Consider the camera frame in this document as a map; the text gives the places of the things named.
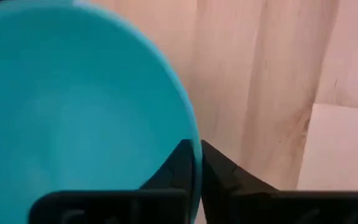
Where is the teal bowl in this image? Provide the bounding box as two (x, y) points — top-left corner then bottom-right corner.
(0, 0), (203, 224)

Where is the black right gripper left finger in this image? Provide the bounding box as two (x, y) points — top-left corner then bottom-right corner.
(28, 139), (196, 224)

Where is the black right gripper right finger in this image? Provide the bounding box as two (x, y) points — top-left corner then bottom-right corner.
(200, 139), (358, 224)

